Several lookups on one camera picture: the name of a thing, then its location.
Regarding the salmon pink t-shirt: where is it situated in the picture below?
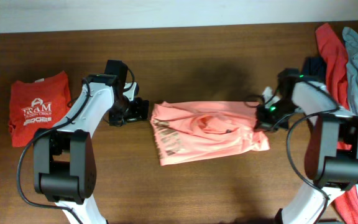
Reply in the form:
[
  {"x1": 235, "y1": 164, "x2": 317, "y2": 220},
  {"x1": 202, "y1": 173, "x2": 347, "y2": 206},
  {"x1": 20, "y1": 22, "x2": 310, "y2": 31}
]
[{"x1": 150, "y1": 101, "x2": 270, "y2": 166}]

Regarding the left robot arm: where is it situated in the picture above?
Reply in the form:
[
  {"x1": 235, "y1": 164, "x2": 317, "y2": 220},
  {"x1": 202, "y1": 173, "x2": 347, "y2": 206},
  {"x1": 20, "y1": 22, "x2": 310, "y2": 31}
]
[{"x1": 33, "y1": 60, "x2": 149, "y2": 223}]

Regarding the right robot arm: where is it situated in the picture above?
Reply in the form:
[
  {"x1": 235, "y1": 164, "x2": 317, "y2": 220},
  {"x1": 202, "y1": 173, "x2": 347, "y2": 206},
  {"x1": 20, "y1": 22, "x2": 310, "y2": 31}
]
[{"x1": 254, "y1": 68, "x2": 358, "y2": 224}]

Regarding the navy blue garment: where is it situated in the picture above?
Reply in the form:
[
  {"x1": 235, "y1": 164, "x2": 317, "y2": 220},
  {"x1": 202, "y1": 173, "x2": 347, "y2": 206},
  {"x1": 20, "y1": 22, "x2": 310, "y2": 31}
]
[{"x1": 301, "y1": 57, "x2": 327, "y2": 83}]

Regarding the folded red printed t-shirt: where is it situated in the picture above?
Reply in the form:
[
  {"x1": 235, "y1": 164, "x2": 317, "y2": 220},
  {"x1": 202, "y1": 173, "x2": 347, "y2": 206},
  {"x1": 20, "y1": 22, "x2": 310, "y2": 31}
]
[{"x1": 8, "y1": 71, "x2": 71, "y2": 147}]

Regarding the red orange garment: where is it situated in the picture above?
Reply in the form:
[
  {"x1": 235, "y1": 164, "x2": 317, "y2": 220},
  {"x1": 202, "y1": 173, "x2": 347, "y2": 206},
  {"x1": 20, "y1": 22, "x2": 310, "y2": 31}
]
[{"x1": 315, "y1": 23, "x2": 358, "y2": 224}]

